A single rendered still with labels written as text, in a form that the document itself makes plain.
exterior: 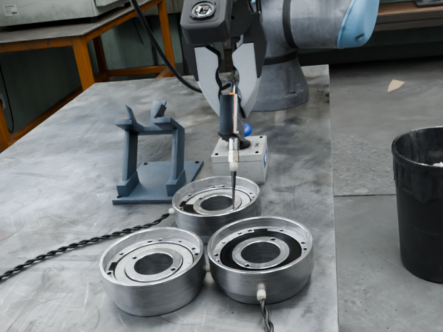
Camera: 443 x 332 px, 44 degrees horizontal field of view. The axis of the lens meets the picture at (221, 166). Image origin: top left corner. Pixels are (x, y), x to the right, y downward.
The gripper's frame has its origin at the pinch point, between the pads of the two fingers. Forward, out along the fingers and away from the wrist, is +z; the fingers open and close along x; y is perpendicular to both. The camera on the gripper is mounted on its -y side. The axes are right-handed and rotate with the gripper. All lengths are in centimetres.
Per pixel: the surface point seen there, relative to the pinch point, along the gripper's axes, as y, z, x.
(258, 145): 9.6, 8.6, -0.9
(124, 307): -21.4, 12.3, 8.0
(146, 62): 382, 80, 160
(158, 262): -15.3, 11.3, 6.4
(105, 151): 20.2, 13.1, 28.1
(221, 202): -2.4, 11.2, 2.2
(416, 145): 118, 55, -34
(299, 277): -18.1, 10.8, -8.7
